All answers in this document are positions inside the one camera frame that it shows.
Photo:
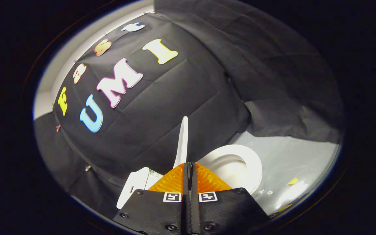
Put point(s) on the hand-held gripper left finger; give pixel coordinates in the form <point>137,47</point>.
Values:
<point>152,212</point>

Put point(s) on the black backdrop cloth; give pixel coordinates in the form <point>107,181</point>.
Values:
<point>175,107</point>

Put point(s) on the yellow tape piece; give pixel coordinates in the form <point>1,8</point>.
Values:
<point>282,208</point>
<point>292,181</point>

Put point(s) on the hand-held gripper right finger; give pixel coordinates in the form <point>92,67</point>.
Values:
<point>227,212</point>

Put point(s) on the white toilet bowl with seat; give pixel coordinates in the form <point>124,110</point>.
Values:
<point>255,163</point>

